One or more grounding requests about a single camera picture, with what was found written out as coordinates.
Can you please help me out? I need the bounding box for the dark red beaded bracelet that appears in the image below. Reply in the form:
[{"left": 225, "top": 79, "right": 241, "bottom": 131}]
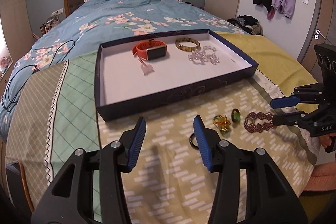
[{"left": 243, "top": 111, "right": 277, "bottom": 134}]

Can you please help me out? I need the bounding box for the green stone ring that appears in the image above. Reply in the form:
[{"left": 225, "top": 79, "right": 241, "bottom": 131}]
[{"left": 231, "top": 108, "right": 242, "bottom": 123}]

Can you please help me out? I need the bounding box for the gold green knot charm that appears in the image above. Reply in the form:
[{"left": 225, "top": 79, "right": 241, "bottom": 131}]
[{"left": 213, "top": 115, "right": 231, "bottom": 134}]

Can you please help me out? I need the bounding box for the black ring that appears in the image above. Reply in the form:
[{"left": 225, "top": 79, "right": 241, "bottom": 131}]
[{"left": 188, "top": 132, "right": 200, "bottom": 149}]

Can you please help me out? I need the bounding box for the clear crystal bead bracelet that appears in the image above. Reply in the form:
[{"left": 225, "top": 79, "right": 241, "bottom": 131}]
[{"left": 187, "top": 45, "right": 221, "bottom": 65}]

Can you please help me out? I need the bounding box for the tortoiseshell bangle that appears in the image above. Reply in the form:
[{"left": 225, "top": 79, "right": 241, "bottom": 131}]
[{"left": 175, "top": 37, "right": 201, "bottom": 52}]

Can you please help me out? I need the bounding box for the orange smart watch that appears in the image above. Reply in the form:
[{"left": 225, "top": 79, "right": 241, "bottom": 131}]
[{"left": 132, "top": 39, "right": 167, "bottom": 61}]

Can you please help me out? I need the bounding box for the pink sleeve forearm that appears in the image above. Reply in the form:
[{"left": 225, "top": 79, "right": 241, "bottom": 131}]
[{"left": 305, "top": 161, "right": 336, "bottom": 192}]

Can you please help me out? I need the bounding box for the right hand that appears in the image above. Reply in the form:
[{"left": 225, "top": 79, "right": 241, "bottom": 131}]
[{"left": 319, "top": 132, "right": 336, "bottom": 148}]

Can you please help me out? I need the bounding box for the pile of dark clothes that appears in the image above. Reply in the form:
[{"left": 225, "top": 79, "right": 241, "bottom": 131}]
[{"left": 227, "top": 15, "right": 263, "bottom": 36}]

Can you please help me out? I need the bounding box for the patchwork bedspread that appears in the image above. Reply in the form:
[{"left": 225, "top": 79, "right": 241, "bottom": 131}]
[{"left": 5, "top": 33, "right": 315, "bottom": 223}]

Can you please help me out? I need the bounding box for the dark blue cardboard box tray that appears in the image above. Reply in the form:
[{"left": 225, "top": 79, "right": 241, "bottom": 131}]
[{"left": 94, "top": 29, "right": 258, "bottom": 122}]

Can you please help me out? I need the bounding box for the pink small fan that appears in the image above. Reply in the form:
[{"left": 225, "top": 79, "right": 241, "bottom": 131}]
[{"left": 0, "top": 55, "right": 13, "bottom": 74}]

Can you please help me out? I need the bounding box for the blue floral duvet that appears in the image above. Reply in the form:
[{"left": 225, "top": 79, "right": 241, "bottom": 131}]
[{"left": 1, "top": 0, "right": 244, "bottom": 141}]

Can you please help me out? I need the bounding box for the left nightstand clutter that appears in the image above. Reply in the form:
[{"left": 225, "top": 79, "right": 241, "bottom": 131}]
[{"left": 40, "top": 9, "right": 64, "bottom": 36}]

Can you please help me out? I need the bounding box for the black charging cable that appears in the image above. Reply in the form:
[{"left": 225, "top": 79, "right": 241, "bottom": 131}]
[{"left": 0, "top": 39, "right": 76, "bottom": 111}]

